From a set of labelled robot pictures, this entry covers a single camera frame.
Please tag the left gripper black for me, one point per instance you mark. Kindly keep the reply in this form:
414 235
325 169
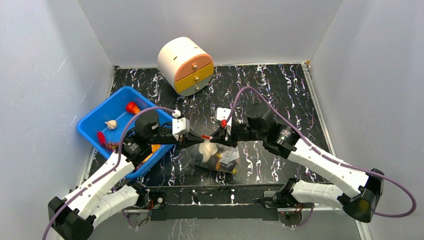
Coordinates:
188 139

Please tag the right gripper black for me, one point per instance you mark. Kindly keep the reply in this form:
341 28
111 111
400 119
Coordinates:
226 135

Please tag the white garlic toy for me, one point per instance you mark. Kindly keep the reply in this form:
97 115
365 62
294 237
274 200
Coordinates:
207 149

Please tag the clear zip top bag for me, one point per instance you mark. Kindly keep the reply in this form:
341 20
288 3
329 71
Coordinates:
225 153

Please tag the dark purple plum toy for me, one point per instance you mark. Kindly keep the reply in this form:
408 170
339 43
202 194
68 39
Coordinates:
214 163

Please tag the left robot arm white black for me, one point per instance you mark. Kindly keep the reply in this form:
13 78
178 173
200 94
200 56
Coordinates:
76 215

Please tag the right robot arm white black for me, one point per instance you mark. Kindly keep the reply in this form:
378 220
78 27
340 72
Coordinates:
355 192

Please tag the red orange pepper toy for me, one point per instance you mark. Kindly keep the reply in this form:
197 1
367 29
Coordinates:
132 108

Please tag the round white drawer cabinet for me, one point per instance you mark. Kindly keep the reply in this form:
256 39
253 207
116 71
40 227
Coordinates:
185 66

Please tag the red grape bunch toy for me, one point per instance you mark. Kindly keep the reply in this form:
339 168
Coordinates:
111 146

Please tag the small beige garlic bulb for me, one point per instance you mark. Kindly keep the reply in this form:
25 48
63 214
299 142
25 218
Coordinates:
111 124

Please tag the blue plastic bin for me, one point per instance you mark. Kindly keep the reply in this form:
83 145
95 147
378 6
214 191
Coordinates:
114 108

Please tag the red chili toy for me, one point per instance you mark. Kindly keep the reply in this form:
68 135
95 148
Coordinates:
101 138

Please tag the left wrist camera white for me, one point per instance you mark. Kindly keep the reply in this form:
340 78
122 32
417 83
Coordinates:
180 125

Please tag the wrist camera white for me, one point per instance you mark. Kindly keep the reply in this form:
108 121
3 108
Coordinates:
222 117
180 125

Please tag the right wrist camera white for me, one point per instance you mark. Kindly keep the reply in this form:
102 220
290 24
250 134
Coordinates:
222 117

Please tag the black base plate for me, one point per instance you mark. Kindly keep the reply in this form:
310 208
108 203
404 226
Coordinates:
242 201

